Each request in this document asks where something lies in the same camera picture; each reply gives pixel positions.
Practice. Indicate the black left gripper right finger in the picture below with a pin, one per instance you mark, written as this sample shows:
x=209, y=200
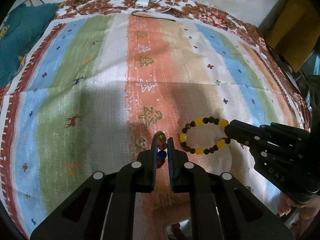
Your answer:
x=220, y=206

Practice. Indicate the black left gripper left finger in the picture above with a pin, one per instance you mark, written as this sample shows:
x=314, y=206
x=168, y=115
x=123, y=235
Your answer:
x=103, y=206

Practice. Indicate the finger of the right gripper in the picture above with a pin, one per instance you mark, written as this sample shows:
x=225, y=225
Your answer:
x=274, y=138

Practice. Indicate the person's right hand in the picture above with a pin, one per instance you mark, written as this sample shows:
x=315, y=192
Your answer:
x=308, y=210

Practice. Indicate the gold pendant charm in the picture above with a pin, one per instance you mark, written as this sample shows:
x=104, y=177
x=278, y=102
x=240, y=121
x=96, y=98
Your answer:
x=142, y=142

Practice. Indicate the yellow wooden furniture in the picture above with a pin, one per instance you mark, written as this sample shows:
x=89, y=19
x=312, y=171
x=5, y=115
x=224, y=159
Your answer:
x=295, y=32

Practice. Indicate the striped colourful patterned mat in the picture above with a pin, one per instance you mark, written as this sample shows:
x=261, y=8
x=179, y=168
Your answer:
x=90, y=87

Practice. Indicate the white charger adapter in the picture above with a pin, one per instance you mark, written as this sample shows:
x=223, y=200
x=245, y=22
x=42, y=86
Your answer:
x=142, y=3

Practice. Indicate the teal blanket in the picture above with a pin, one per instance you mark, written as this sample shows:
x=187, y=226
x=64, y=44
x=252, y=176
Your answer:
x=22, y=29

